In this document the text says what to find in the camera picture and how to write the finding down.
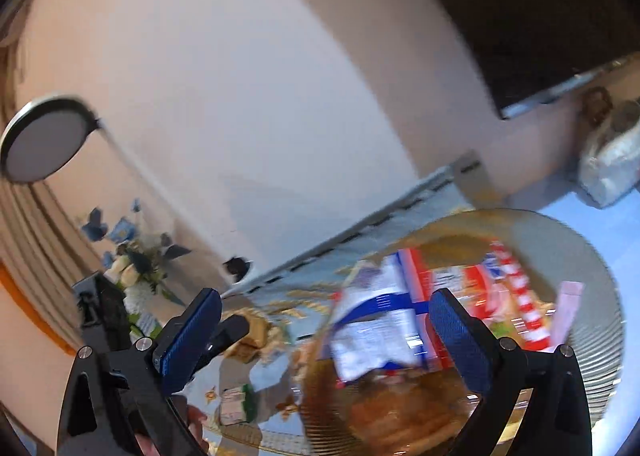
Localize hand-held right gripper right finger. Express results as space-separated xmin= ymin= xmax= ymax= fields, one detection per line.
xmin=429 ymin=288 xmax=593 ymax=456

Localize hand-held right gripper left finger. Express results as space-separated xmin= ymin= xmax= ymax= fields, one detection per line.
xmin=57 ymin=288 xmax=223 ymax=456

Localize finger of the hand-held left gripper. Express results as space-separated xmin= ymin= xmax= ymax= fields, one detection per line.
xmin=192 ymin=315 xmax=251 ymax=378

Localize red rice crust snack packet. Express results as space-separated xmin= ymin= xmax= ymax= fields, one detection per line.
xmin=430 ymin=241 xmax=556 ymax=352

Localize green and white sachet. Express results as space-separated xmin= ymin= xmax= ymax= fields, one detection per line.
xmin=217 ymin=383 xmax=261 ymax=427

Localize white packet with blue stripes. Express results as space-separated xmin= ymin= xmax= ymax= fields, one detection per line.
xmin=327 ymin=251 xmax=436 ymax=382

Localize long purple stick sachet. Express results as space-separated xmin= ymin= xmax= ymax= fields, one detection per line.
xmin=547 ymin=281 xmax=586 ymax=349

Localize ribbed glass plate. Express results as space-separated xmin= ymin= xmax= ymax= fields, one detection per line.
xmin=297 ymin=208 xmax=626 ymax=456

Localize person's left hand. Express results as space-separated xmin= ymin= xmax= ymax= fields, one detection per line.
xmin=185 ymin=405 xmax=212 ymax=456

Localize blue patterned woven table mat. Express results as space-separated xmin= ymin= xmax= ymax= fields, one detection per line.
xmin=200 ymin=151 xmax=501 ymax=456

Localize blue and white artificial flowers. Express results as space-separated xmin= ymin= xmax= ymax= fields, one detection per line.
xmin=75 ymin=196 xmax=193 ymax=307

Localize white desk lamp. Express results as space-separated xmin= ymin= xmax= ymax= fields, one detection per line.
xmin=0 ymin=93 xmax=256 ymax=287

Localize white floral zip pouch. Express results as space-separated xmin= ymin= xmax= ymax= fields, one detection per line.
xmin=577 ymin=103 xmax=640 ymax=207

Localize small wooden ornament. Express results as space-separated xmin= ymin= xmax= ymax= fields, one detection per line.
xmin=582 ymin=86 xmax=616 ymax=127

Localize black computer monitor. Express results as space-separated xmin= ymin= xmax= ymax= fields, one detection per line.
xmin=380 ymin=0 xmax=640 ymax=119

